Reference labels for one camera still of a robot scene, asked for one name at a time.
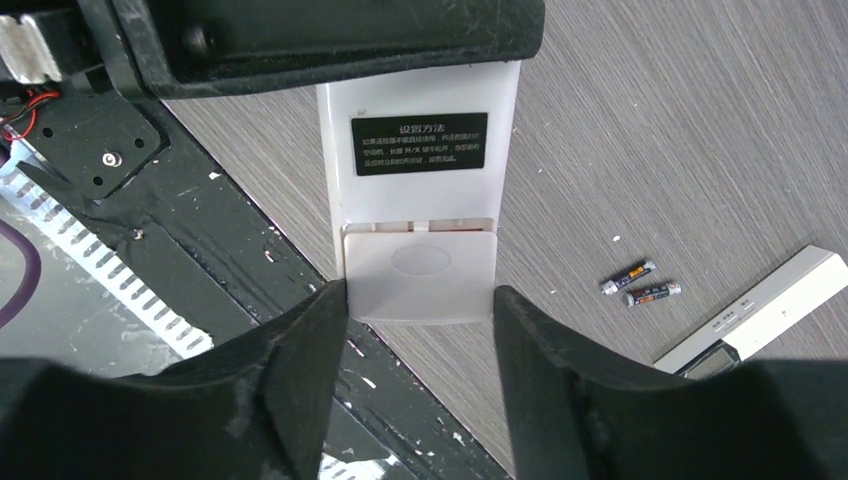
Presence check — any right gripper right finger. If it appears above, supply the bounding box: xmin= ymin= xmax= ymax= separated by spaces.
xmin=493 ymin=286 xmax=847 ymax=479

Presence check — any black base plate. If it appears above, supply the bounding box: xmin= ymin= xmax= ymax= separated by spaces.
xmin=1 ymin=89 xmax=507 ymax=479

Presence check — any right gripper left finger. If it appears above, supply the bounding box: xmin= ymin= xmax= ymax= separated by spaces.
xmin=1 ymin=280 xmax=348 ymax=479

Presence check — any dark aaa battery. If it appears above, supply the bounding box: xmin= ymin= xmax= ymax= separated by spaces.
xmin=624 ymin=282 xmax=682 ymax=307
xmin=599 ymin=260 xmax=657 ymax=295

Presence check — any white remote control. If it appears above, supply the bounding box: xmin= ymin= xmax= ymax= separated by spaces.
xmin=316 ymin=61 xmax=522 ymax=273

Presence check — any slim white black remote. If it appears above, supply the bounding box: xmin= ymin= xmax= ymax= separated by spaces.
xmin=653 ymin=245 xmax=847 ymax=380

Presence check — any white battery cover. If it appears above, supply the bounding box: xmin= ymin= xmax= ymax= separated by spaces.
xmin=342 ymin=230 xmax=498 ymax=325

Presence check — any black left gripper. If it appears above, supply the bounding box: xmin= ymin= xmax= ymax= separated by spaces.
xmin=1 ymin=1 xmax=143 ymax=100

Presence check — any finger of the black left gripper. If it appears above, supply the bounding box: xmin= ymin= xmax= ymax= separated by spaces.
xmin=109 ymin=1 xmax=546 ymax=99

